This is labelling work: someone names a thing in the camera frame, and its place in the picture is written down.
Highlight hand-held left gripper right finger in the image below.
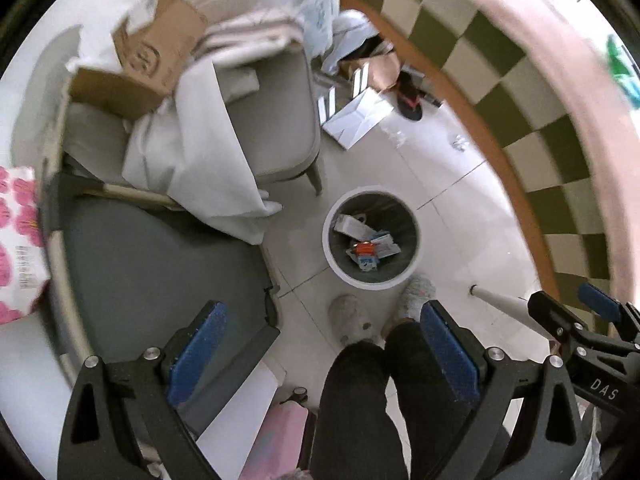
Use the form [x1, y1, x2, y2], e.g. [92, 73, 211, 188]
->
[419, 300, 585, 480]

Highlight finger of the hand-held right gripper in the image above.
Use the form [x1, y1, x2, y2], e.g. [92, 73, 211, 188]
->
[528, 290, 589, 349]
[576, 281, 640, 344]

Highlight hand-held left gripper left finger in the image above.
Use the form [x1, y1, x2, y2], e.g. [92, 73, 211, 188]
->
[57, 300, 228, 480]

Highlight white round waste bin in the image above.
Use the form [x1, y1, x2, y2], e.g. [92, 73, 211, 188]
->
[321, 186, 421, 291]

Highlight fuzzy grey slipper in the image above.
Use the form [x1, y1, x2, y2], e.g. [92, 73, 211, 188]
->
[327, 295, 374, 347]
[382, 275, 437, 339]

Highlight white flat board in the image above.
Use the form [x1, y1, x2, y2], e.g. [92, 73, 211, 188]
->
[195, 360, 282, 462]

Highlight crinkled clear plastic bag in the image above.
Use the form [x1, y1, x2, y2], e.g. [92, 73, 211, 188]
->
[570, 405, 612, 480]

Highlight grey round cushioned seat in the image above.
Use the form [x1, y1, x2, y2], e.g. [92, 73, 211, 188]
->
[44, 174, 282, 442]

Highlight person's dark trouser legs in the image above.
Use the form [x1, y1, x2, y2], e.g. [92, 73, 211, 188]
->
[310, 322, 481, 480]

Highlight pink suitcase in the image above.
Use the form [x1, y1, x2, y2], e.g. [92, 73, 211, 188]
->
[245, 386, 319, 480]

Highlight pink cat print cloth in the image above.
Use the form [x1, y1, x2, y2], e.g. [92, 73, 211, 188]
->
[350, 0, 640, 301]

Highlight white cloth sheet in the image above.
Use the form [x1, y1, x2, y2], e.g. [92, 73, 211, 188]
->
[65, 55, 286, 246]

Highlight pink floral bag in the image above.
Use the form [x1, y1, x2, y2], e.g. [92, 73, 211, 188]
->
[0, 165, 52, 326]

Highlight grey upholstered chair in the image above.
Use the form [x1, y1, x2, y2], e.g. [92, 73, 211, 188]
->
[215, 42, 324, 197]

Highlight white papers on floor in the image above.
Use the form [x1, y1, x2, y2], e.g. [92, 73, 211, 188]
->
[320, 87, 396, 151]

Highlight black red slipper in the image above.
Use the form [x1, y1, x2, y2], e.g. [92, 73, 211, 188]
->
[395, 72, 427, 122]

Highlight brown cardboard box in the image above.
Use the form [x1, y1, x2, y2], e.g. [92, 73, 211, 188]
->
[67, 0, 208, 121]

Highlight printed white plastic bag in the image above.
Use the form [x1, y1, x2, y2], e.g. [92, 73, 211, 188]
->
[295, 0, 347, 61]

